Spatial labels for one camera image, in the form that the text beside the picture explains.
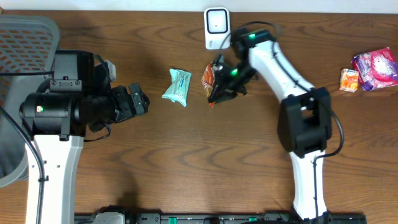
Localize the small orange snack packet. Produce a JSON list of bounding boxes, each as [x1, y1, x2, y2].
[[339, 68, 359, 92]]

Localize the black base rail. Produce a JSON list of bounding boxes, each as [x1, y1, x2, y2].
[[74, 206, 367, 224]]

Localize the white barcode scanner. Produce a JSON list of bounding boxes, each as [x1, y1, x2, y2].
[[203, 7, 231, 50]]

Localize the red orange snack bag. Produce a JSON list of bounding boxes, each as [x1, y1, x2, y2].
[[201, 62, 215, 100]]

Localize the purple pink pad package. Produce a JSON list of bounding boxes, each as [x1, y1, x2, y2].
[[351, 47, 397, 91]]

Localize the teal wipes packet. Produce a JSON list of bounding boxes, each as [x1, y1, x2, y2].
[[162, 68, 192, 107]]

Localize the grey plastic basket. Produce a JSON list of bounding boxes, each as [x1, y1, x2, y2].
[[1, 15, 60, 187]]

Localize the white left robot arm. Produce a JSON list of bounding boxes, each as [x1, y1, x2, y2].
[[20, 50, 150, 223]]

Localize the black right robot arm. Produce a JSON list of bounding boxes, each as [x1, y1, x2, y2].
[[202, 28, 334, 223]]

